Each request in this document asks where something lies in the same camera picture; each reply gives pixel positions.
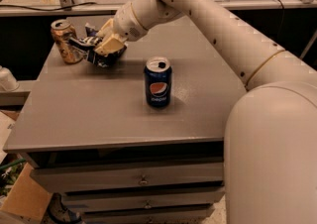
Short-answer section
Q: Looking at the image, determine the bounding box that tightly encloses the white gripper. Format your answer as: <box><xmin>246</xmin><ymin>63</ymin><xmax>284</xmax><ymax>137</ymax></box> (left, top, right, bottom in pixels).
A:
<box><xmin>94</xmin><ymin>2</ymin><xmax>148</xmax><ymax>56</ymax></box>

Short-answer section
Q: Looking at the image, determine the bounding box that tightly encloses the blue chip bag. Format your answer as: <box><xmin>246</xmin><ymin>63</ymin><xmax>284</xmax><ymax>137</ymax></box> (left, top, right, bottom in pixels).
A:
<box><xmin>68</xmin><ymin>23</ymin><xmax>127</xmax><ymax>67</ymax></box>

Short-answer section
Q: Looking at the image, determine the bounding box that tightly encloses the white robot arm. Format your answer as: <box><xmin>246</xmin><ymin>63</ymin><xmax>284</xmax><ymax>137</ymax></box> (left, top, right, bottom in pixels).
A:
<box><xmin>99</xmin><ymin>0</ymin><xmax>317</xmax><ymax>224</ymax></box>

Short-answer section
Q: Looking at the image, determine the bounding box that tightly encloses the orange soda can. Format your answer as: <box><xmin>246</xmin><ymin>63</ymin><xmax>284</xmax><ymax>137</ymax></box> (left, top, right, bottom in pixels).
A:
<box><xmin>51</xmin><ymin>19</ymin><xmax>82</xmax><ymax>64</ymax></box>

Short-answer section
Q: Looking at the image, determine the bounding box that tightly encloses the blue Pepsi can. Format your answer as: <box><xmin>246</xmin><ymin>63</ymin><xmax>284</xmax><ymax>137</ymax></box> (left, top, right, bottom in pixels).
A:
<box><xmin>144</xmin><ymin>56</ymin><xmax>172</xmax><ymax>108</ymax></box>

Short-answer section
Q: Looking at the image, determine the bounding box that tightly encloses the grey metal railing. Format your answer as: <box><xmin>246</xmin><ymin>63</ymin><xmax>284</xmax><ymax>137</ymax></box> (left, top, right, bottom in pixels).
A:
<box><xmin>0</xmin><ymin>0</ymin><xmax>317</xmax><ymax>17</ymax></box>

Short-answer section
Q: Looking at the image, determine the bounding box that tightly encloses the grey drawer cabinet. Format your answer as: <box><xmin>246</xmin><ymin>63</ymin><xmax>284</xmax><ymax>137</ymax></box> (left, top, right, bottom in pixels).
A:
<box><xmin>5</xmin><ymin>18</ymin><xmax>245</xmax><ymax>224</ymax></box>

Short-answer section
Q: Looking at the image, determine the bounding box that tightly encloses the white cylinder at left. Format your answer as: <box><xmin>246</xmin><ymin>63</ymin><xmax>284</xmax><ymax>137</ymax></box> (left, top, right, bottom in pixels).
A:
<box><xmin>0</xmin><ymin>66</ymin><xmax>19</xmax><ymax>92</ymax></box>

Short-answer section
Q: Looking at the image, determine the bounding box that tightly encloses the top drawer knob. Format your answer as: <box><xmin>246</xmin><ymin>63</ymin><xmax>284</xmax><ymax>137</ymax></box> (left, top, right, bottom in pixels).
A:
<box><xmin>139</xmin><ymin>175</ymin><xmax>149</xmax><ymax>186</ymax></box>

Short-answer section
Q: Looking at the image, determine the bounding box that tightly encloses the drawer knob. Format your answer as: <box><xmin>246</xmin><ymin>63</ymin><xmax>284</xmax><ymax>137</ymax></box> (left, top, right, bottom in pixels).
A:
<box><xmin>144</xmin><ymin>201</ymin><xmax>153</xmax><ymax>209</ymax></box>
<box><xmin>139</xmin><ymin>175</ymin><xmax>149</xmax><ymax>186</ymax></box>

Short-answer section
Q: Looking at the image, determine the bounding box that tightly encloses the middle drawer knob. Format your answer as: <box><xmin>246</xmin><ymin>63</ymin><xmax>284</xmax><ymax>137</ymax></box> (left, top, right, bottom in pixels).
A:
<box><xmin>144</xmin><ymin>201</ymin><xmax>153</xmax><ymax>209</ymax></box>

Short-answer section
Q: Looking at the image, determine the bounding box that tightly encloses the cardboard box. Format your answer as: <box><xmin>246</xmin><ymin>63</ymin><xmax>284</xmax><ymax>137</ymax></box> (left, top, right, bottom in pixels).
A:
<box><xmin>0</xmin><ymin>164</ymin><xmax>53</xmax><ymax>224</ymax></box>

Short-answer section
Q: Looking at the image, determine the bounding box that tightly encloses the black cable on rail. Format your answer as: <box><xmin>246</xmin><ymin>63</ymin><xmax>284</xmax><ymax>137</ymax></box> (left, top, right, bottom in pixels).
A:
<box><xmin>0</xmin><ymin>1</ymin><xmax>97</xmax><ymax>12</ymax></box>

